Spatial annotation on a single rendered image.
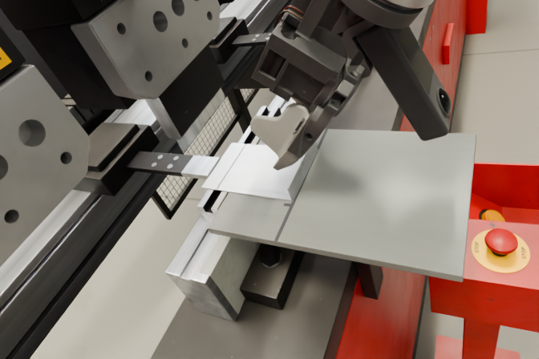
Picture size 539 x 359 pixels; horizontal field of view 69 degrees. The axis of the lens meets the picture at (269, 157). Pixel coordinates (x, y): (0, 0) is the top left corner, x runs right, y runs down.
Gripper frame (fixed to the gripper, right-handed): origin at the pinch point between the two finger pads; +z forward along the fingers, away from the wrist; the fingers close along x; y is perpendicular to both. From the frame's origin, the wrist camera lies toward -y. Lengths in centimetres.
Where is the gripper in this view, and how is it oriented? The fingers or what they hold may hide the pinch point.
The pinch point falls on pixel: (296, 145)
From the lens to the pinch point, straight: 43.7
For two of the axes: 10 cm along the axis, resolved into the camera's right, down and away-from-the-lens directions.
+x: -3.8, 6.9, -6.1
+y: -8.6, -5.1, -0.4
